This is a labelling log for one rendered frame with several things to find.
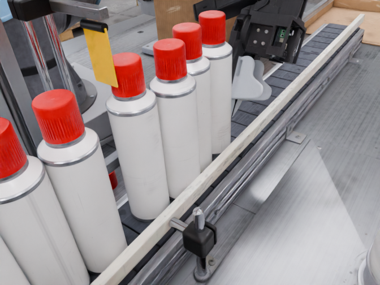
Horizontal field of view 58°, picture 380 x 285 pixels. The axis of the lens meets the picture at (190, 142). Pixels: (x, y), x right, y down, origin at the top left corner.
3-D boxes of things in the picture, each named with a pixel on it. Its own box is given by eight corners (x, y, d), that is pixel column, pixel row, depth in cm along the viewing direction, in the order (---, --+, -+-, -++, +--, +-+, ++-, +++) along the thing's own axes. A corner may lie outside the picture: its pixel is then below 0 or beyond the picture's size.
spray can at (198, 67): (200, 181, 48) (193, 37, 35) (170, 168, 50) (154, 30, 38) (219, 160, 51) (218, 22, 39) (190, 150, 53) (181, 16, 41)
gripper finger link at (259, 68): (257, 125, 50) (276, 63, 48) (223, 113, 53) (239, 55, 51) (264, 125, 53) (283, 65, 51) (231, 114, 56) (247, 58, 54)
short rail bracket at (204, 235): (205, 292, 40) (202, 225, 33) (185, 279, 41) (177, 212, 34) (220, 271, 42) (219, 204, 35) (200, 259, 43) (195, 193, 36)
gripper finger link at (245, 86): (249, 125, 48) (268, 59, 46) (213, 113, 51) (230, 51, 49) (257, 125, 50) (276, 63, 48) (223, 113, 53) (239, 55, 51)
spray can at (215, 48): (215, 161, 51) (213, 23, 39) (190, 147, 54) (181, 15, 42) (237, 145, 54) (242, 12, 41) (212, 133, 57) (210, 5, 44)
